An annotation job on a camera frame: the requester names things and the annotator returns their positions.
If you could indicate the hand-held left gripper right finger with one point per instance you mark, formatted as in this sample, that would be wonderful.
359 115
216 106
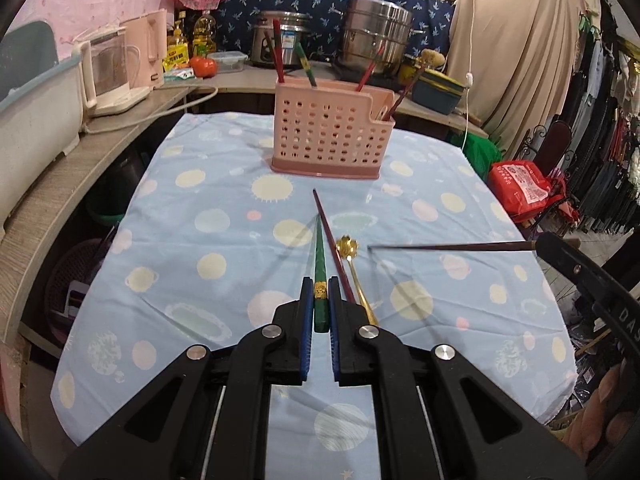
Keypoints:
336 340

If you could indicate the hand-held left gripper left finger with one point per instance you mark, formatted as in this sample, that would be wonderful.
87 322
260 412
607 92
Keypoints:
306 330

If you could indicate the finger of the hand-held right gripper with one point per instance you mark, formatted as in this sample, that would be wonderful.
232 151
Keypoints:
565 255

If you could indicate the green chopstick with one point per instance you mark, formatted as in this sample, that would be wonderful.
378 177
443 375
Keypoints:
306 67
320 260

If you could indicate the gold flower spoon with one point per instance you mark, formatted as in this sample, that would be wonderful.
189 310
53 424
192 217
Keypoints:
346 247

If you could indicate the maroon chopstick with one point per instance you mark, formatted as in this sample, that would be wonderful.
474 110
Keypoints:
329 232

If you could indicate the dark brown chopstick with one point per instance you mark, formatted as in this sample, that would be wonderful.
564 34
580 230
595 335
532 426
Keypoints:
450 246
405 93

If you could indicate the pink perforated utensil holder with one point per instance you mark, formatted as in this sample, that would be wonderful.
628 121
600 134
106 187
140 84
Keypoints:
320 130

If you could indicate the red black chopstick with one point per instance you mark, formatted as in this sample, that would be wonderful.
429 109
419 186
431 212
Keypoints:
369 71
278 55

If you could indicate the person's right hand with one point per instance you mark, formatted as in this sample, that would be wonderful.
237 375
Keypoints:
605 405

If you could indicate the red bag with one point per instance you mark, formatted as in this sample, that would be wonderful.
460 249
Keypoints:
520 187

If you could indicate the dark metal chair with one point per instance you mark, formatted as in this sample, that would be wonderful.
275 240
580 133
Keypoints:
560 145

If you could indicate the hanging clothes rack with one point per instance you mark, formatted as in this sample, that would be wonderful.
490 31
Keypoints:
605 150

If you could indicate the green plastic bag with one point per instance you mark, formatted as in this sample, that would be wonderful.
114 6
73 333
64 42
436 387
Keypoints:
477 157

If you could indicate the blue planet print tablecloth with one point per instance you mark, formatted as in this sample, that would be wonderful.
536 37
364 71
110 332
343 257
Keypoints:
200 230

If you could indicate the teal lunch box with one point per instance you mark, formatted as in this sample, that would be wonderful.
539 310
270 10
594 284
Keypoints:
435 92

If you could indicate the beige curtain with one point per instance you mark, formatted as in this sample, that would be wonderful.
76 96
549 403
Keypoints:
520 50

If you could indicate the pink plastic basket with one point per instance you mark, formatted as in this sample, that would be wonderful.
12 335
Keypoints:
70 285

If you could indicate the black induction cooker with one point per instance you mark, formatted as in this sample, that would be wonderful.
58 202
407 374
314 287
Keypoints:
347 71

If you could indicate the glass food container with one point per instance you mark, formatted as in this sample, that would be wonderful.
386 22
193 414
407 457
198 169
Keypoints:
227 61

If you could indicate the red tomato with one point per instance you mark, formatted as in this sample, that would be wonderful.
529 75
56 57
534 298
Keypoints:
203 66

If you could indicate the small green white packet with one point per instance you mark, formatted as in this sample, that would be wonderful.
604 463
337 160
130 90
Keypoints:
179 75

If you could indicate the silver rice cooker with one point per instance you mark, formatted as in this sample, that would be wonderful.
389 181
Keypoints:
292 40

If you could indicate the stainless steel steamer pot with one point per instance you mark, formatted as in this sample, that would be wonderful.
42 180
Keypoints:
375 30

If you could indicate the yellow label bottle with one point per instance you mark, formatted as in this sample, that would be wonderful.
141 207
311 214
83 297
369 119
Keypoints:
176 52

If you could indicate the cooking oil bottle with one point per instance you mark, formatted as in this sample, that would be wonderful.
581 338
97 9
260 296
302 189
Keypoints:
204 35

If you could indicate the pink electric kettle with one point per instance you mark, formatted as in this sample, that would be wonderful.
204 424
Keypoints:
147 50

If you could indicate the white glass kettle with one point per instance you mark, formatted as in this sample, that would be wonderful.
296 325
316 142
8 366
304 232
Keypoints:
107 75

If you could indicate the white bin with blue lid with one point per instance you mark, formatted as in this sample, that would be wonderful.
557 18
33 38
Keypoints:
35 125

